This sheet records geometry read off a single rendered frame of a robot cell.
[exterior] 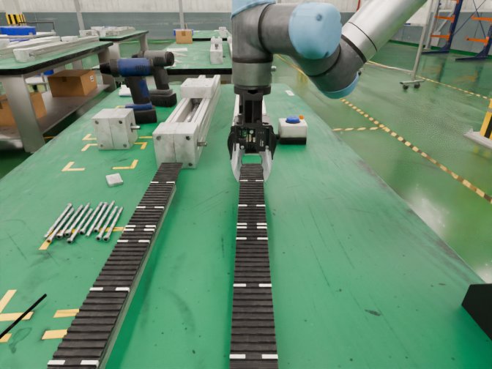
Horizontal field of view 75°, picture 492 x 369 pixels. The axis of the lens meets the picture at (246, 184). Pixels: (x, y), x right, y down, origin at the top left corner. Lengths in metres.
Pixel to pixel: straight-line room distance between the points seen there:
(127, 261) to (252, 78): 0.36
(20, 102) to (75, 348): 2.79
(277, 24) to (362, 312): 0.43
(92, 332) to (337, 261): 0.36
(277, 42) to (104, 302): 0.44
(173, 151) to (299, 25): 0.45
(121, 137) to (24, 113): 2.18
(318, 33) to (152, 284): 0.43
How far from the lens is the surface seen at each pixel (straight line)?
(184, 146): 0.82
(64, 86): 4.63
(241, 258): 0.49
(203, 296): 0.48
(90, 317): 0.45
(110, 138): 1.01
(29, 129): 3.18
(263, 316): 0.41
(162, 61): 1.41
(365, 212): 0.69
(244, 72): 0.60
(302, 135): 0.99
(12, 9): 11.98
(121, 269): 0.50
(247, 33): 0.58
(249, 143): 0.63
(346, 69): 0.63
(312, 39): 0.51
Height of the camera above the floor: 1.13
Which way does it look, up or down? 28 degrees down
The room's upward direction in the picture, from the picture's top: straight up
